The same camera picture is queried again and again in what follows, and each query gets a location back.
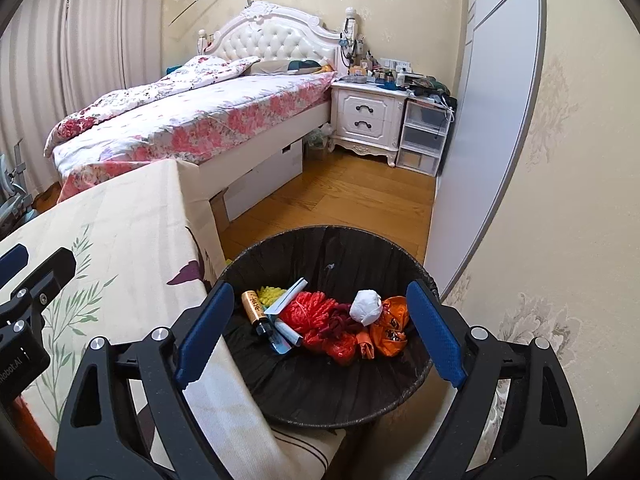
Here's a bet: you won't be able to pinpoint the orange snack wrapper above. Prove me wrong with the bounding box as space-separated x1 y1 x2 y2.
356 296 409 360

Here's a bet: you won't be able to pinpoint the pale blue tube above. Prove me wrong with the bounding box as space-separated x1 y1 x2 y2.
269 316 303 356

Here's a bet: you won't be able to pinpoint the white and teal box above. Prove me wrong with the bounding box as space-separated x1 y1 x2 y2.
265 278 308 316

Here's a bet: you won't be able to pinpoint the dark red fabric scrunchie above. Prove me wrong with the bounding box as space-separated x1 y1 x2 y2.
323 304 374 362

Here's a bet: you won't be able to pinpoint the nightstand top clutter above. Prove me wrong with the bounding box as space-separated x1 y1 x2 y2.
338 8 457 108

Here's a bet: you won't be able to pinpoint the bed with floral bedding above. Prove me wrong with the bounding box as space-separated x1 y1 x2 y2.
43 55 335 200

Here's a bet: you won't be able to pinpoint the grey desk chair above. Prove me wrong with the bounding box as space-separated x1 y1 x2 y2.
0 141 38 238

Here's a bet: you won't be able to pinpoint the white two-drawer nightstand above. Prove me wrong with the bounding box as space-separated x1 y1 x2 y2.
328 81 408 167

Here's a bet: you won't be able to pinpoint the black lined trash bin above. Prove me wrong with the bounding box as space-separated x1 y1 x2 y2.
221 226 437 429

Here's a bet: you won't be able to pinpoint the yellow label dark bottle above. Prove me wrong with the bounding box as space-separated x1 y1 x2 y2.
241 290 272 338

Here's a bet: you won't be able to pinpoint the clear plastic drawer unit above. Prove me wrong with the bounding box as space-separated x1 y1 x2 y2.
396 98 454 177

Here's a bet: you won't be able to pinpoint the white under-bed storage box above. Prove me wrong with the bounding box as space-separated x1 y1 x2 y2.
224 140 303 221

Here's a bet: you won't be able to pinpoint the beige curtains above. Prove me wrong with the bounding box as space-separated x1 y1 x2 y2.
1 0 162 195

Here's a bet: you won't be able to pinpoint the white tufted headboard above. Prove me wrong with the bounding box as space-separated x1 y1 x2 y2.
196 1 348 75

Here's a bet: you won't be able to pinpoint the white tissue ball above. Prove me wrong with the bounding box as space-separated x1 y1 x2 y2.
349 289 383 326

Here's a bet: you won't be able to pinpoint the white wardrobe door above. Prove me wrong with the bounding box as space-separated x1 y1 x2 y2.
424 0 544 295

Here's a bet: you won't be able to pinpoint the floral cream table cloth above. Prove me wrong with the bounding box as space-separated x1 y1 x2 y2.
1 159 344 479

